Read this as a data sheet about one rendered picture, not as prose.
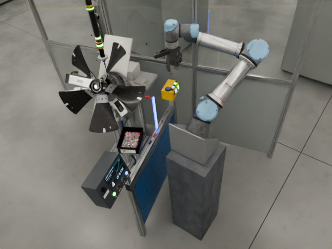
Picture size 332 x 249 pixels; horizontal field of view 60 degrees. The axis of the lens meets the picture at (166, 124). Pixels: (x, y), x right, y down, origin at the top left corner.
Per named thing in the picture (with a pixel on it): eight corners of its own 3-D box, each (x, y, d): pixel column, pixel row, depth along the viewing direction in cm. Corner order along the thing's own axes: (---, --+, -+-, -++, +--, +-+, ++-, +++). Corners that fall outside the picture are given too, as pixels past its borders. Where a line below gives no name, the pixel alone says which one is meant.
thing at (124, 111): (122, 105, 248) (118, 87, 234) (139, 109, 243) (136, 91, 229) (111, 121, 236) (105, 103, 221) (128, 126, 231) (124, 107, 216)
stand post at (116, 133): (124, 162, 316) (106, 100, 251) (132, 164, 314) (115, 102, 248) (122, 165, 314) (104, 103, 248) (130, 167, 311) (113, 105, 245)
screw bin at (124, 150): (124, 132, 237) (122, 126, 232) (144, 133, 234) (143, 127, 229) (117, 153, 222) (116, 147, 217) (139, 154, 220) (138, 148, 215)
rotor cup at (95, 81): (95, 79, 228) (85, 77, 216) (111, 76, 223) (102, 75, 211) (97, 97, 229) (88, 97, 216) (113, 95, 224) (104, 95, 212)
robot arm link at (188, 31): (198, 26, 168) (180, 26, 169) (198, 21, 157) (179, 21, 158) (198, 40, 169) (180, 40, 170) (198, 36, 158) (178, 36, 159)
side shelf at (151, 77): (125, 70, 294) (124, 67, 292) (157, 76, 283) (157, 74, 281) (113, 84, 279) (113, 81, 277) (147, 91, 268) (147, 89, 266)
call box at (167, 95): (168, 88, 247) (168, 78, 240) (180, 90, 244) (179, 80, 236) (161, 100, 237) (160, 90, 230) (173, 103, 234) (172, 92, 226)
